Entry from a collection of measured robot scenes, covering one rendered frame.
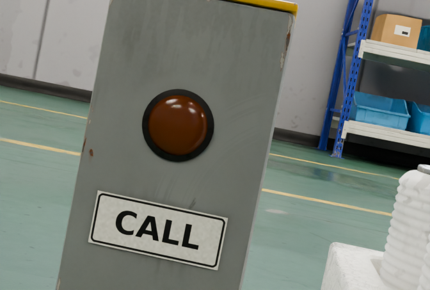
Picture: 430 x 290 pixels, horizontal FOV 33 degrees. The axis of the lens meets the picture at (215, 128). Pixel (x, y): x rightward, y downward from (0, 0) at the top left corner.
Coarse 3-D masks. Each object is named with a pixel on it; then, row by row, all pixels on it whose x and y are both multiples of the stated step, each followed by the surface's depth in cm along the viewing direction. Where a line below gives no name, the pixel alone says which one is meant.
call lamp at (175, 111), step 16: (176, 96) 27; (160, 112) 27; (176, 112) 27; (192, 112) 27; (160, 128) 27; (176, 128) 27; (192, 128) 27; (160, 144) 27; (176, 144) 27; (192, 144) 27
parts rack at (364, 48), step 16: (352, 0) 527; (368, 0) 470; (352, 16) 515; (368, 16) 471; (352, 32) 505; (352, 48) 529; (368, 48) 472; (384, 48) 472; (400, 48) 473; (336, 64) 529; (352, 64) 473; (400, 64) 531; (416, 64) 531; (336, 80) 530; (352, 80) 474; (336, 96) 529; (352, 96) 474; (336, 128) 532; (352, 128) 475; (368, 128) 475; (384, 128) 476; (320, 144) 531; (336, 144) 475; (416, 144) 476
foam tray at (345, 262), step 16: (336, 256) 52; (352, 256) 52; (368, 256) 53; (336, 272) 49; (352, 272) 47; (368, 272) 48; (336, 288) 48; (352, 288) 43; (368, 288) 43; (384, 288) 44
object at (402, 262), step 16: (416, 176) 47; (400, 192) 48; (416, 192) 47; (400, 208) 48; (416, 208) 46; (400, 224) 48; (416, 224) 46; (400, 240) 47; (416, 240) 46; (384, 256) 49; (400, 256) 47; (416, 256) 46; (384, 272) 49; (400, 272) 47; (416, 272) 46; (400, 288) 46; (416, 288) 46
